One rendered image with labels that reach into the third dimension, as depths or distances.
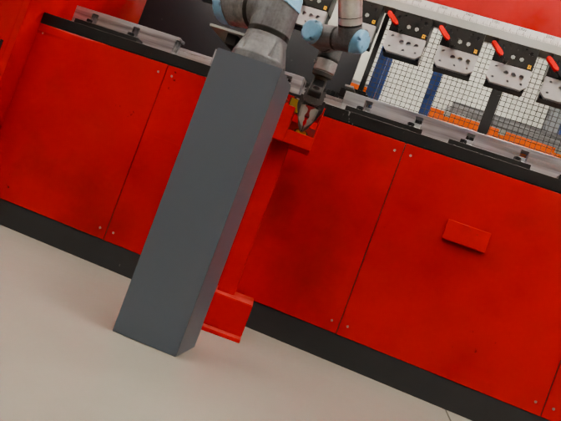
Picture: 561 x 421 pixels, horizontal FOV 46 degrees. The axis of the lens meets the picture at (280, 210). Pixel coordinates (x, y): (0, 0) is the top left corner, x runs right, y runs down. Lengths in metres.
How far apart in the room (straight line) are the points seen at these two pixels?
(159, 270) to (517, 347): 1.28
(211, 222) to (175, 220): 0.09
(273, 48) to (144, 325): 0.78
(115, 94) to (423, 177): 1.24
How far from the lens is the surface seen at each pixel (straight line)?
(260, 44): 1.75
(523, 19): 2.68
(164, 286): 1.70
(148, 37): 2.88
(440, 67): 2.60
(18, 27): 2.89
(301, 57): 3.23
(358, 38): 2.11
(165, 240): 1.70
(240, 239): 2.22
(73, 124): 2.78
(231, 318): 2.18
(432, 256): 2.37
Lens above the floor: 0.42
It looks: 1 degrees up
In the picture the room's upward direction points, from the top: 20 degrees clockwise
